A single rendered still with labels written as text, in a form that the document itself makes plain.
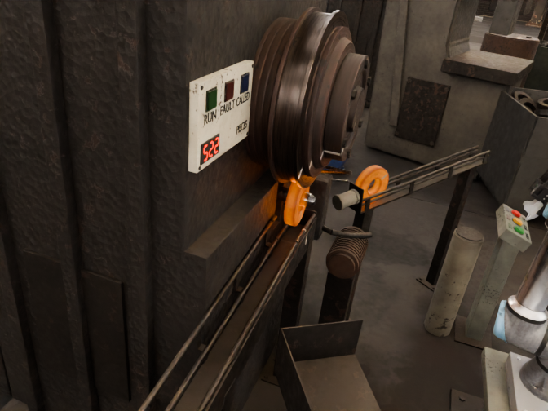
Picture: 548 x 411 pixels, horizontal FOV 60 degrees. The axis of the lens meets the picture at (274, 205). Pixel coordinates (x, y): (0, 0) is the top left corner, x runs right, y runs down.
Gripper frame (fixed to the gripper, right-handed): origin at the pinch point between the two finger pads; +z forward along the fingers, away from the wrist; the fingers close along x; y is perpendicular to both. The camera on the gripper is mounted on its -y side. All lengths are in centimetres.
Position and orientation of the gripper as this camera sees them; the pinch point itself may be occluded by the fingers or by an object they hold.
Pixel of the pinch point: (530, 218)
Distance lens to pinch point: 205.8
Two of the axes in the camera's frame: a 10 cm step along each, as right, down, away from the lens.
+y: -8.4, -5.3, 0.9
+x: -3.5, 4.2, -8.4
